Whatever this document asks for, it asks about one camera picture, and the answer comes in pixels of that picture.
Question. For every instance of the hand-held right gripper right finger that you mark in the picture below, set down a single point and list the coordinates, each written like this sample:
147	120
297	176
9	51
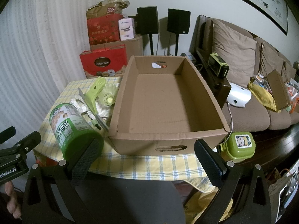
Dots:
208	163

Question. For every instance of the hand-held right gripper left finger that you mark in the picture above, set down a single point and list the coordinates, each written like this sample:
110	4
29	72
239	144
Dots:
86	156

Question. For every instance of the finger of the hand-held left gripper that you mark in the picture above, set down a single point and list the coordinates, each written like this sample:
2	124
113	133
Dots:
7	135
28	142

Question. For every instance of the green snack can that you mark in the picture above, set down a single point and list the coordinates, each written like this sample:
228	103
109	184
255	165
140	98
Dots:
70	130

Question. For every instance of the white cloth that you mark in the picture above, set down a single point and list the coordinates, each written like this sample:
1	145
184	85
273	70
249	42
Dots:
102	112

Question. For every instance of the yellow-green shuttlecock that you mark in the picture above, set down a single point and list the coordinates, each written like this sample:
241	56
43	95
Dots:
108	95

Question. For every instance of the light green plastic tool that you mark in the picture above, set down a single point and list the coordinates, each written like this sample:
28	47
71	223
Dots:
97	91

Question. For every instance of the person's left hand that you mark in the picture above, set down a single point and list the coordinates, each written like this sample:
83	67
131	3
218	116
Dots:
11	203

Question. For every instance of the green lunch box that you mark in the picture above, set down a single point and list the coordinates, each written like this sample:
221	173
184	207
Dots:
238	151

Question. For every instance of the yellow cloth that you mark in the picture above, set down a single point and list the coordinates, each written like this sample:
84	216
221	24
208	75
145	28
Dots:
201	205

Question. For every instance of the yellow checked tablecloth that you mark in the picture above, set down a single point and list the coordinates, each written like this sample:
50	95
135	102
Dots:
144	163

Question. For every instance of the brown sofa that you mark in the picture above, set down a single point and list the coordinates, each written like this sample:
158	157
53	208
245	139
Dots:
247	116

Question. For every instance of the dark wooden coffee table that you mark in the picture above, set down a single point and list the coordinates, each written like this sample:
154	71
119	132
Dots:
275	144

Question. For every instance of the white dome device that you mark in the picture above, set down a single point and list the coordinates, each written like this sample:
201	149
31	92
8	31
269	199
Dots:
238	95

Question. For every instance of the brown paper shopping bag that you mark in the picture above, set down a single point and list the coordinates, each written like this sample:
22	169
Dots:
280	186

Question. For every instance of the yellow cloth bag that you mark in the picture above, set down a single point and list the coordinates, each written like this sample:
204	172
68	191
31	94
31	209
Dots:
261	95

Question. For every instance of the white curtain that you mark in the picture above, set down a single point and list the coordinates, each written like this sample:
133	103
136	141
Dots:
35	51

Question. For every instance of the red gift box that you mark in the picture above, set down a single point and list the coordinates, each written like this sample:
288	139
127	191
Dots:
102	63

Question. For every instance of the green portable radio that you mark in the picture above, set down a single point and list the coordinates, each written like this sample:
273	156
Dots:
218	65

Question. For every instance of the small brown cardboard box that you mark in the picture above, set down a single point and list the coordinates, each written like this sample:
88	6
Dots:
279	88

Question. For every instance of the grey electronic box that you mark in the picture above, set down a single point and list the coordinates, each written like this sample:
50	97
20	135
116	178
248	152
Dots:
190	56

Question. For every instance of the large beige cushion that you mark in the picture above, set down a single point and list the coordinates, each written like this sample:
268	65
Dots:
233	49

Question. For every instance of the large closed cardboard box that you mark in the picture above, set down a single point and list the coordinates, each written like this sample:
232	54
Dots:
134	49

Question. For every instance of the red gift bag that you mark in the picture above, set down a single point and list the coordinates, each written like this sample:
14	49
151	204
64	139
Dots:
100	30

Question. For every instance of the white tissue pack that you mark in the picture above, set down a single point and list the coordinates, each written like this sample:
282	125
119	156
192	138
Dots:
126	29

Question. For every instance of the black speaker on stand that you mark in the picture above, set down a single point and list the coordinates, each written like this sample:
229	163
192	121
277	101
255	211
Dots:
146	19
178	21

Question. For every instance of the crumpled brown paper bag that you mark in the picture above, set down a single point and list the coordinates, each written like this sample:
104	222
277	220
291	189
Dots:
100	8

